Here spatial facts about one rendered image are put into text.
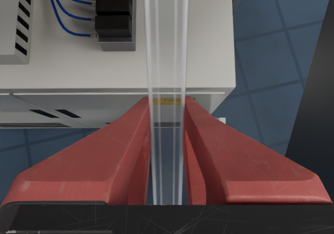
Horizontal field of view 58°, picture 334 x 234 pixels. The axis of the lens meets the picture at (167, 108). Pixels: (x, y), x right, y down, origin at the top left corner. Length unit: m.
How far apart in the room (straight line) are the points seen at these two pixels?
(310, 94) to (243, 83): 0.94
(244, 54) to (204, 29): 0.68
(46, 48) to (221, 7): 0.28
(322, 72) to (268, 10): 1.08
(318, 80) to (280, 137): 0.95
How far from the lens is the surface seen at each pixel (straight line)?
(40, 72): 0.49
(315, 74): 0.18
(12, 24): 0.48
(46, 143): 1.14
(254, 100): 1.12
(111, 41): 0.44
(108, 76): 0.46
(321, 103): 0.18
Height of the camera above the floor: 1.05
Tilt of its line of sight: 80 degrees down
